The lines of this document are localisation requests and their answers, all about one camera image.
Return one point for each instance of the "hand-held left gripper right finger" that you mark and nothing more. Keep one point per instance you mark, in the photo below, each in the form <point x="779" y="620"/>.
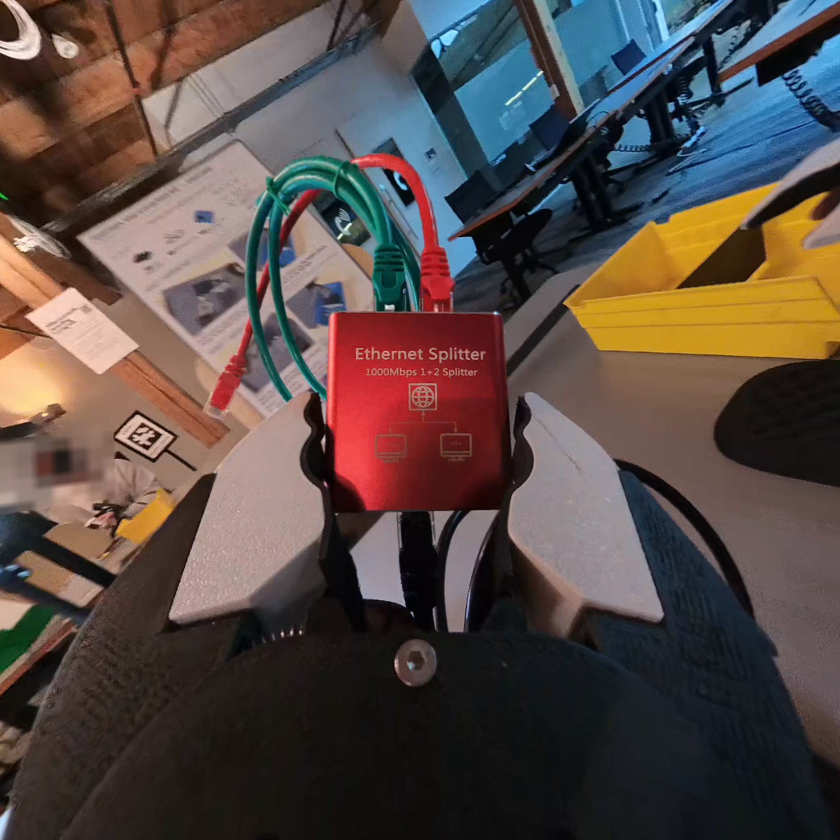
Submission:
<point x="577" y="525"/>

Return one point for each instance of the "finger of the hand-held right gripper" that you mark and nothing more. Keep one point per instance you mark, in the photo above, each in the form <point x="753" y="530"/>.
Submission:
<point x="827" y="235"/>
<point x="800" y="187"/>

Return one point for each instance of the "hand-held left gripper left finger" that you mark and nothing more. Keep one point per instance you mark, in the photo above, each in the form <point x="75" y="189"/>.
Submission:
<point x="256" y="525"/>

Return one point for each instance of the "yellow plastic bin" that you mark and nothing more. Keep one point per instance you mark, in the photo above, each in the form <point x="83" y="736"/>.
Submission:
<point x="148" y="522"/>
<point x="689" y="315"/>

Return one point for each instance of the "red ethernet splitter box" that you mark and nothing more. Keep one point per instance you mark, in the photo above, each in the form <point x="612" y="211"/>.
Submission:
<point x="420" y="420"/>

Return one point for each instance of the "long background desk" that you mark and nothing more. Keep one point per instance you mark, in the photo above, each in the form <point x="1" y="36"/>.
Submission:
<point x="525" y="184"/>

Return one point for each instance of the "person's right hand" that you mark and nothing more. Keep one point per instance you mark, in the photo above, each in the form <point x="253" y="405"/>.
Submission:
<point x="828" y="207"/>

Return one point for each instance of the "fiducial marker sign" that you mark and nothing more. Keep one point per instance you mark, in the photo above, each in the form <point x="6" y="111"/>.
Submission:
<point x="144" y="436"/>

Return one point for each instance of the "black quilted wrist rest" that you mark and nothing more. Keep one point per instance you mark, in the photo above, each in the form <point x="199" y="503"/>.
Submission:
<point x="787" y="420"/>

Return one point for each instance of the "black tripod stand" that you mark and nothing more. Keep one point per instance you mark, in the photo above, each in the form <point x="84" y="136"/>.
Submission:
<point x="59" y="558"/>

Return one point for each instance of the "printed instruction sheet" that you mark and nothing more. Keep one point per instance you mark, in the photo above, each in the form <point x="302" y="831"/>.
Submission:
<point x="197" y="295"/>

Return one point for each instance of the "green cloth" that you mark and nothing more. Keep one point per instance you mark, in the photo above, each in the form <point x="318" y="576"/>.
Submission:
<point x="23" y="633"/>

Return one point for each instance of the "white paper notice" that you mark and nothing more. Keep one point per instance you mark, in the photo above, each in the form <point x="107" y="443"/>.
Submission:
<point x="82" y="328"/>

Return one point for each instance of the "black office chair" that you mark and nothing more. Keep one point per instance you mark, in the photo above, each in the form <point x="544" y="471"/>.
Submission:
<point x="512" y="236"/>

